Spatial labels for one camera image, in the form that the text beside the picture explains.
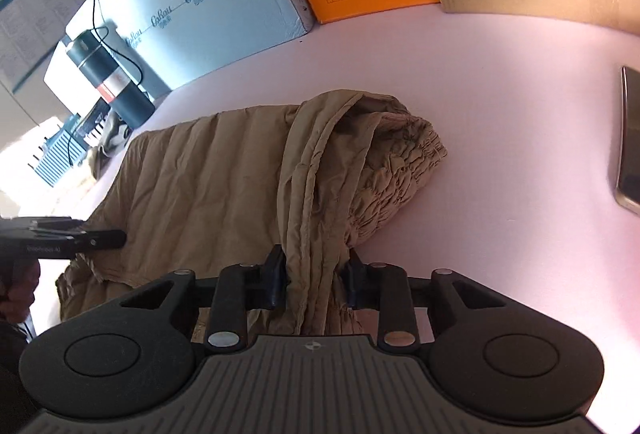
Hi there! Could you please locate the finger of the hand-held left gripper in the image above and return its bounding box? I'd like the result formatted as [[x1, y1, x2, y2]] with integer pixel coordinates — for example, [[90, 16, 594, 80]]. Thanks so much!
[[75, 229, 127, 251]]

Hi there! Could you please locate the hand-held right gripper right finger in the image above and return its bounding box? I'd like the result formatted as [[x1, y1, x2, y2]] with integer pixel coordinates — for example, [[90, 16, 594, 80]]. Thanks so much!
[[347, 248, 501, 355]]

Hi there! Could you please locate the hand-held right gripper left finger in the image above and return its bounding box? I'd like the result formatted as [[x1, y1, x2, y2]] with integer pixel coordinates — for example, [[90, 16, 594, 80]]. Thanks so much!
[[120, 244, 292, 355]]

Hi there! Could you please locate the beige puffer jacket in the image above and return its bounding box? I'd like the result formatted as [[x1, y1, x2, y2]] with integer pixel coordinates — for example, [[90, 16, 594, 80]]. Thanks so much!
[[55, 88, 448, 345]]

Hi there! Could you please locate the person's left hand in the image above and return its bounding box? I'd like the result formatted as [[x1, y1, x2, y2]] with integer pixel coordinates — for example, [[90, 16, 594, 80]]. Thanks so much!
[[0, 259, 42, 326]]

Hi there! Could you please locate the blue ribbed device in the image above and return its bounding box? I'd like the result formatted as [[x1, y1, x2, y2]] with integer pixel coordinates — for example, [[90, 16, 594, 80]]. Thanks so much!
[[31, 114, 93, 187]]

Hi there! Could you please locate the grey patterned cloth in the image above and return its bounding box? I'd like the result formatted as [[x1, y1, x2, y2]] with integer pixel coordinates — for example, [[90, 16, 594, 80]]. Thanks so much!
[[90, 111, 133, 179]]

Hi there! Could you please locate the dark teal thermos bottle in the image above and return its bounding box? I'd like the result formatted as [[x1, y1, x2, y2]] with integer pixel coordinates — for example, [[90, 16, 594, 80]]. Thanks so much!
[[66, 30, 156, 127]]

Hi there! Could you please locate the wall poster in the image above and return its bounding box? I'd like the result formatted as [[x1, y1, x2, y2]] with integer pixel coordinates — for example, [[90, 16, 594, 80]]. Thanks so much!
[[0, 0, 83, 94]]

